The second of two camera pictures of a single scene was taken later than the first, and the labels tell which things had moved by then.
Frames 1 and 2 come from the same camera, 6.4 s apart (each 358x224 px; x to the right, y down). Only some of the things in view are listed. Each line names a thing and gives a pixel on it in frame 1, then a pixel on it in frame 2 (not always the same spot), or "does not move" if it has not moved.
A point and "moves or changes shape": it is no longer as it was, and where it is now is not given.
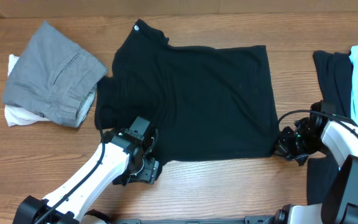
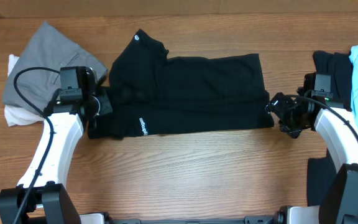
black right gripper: [283, 148] to [278, 105]
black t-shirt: [204, 102] moves or changes shape
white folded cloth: [16, 115] does not move
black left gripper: [149, 172] to [106, 104]
